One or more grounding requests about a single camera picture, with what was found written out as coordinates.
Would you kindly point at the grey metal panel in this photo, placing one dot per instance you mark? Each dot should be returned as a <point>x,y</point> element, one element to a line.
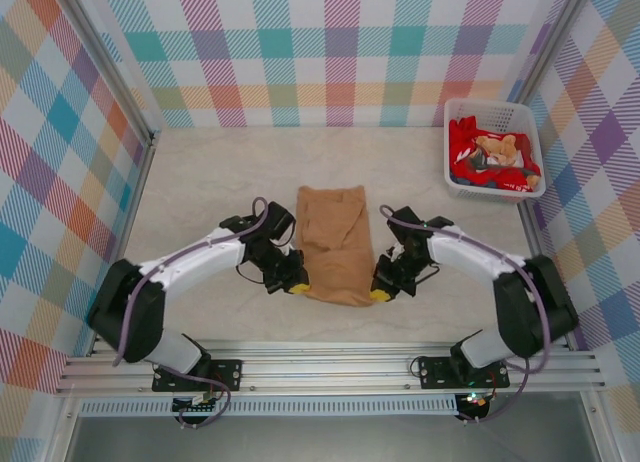
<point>325,439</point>

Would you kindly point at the controller circuit board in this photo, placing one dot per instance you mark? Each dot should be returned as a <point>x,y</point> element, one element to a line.
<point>195,406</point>
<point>477,404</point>

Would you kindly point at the aluminium frame post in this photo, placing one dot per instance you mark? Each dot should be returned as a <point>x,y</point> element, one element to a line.
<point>107,62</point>
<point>552,42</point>

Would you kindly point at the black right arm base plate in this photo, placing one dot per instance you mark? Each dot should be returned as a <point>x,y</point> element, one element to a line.
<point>435,372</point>

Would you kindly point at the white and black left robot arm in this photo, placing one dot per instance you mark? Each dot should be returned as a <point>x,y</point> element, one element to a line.
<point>200,254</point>

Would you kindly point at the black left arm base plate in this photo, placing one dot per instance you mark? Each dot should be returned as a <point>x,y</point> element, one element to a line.
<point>225,372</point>

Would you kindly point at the white plastic basket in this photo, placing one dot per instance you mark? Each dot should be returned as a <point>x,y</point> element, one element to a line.
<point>500,114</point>

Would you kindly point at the right controller circuit board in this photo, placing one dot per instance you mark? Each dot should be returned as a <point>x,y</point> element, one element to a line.
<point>477,404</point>

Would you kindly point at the red t-shirt with bear print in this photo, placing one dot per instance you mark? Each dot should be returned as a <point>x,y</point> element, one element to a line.
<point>505,172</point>

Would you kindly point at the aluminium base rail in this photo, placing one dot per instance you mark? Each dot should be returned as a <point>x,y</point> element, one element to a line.
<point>325,367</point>

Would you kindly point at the left controller circuit board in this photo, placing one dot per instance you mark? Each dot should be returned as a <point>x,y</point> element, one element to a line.
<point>195,406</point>

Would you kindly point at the tan t-shirt with cartoon print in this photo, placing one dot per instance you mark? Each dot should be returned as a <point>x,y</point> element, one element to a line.
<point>335,252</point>

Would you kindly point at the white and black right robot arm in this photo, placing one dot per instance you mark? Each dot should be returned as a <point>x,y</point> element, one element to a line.
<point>475,257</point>

